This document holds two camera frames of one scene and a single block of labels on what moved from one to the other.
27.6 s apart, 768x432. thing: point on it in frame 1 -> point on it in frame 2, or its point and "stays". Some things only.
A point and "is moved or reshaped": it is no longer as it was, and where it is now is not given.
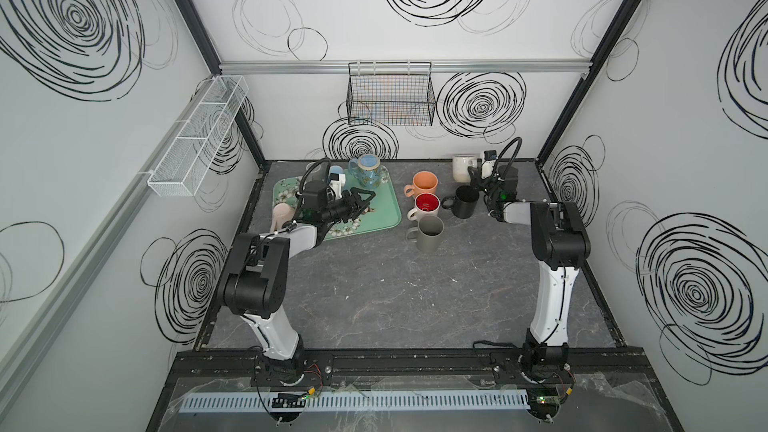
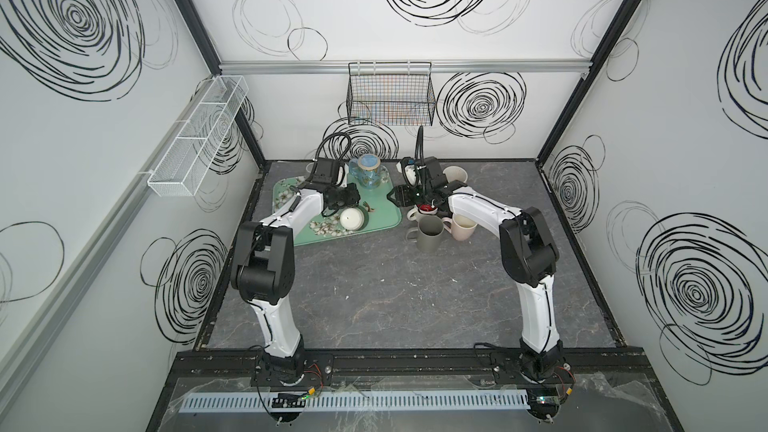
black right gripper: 481,174 -> 405,195
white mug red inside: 426,204 stays
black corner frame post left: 200,33 stays
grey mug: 427,234 stays
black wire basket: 390,94 stays
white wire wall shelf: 188,157 stays
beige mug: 460,165 is moved or reshaped
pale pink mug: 282,212 is moved or reshaped
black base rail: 410,362 stays
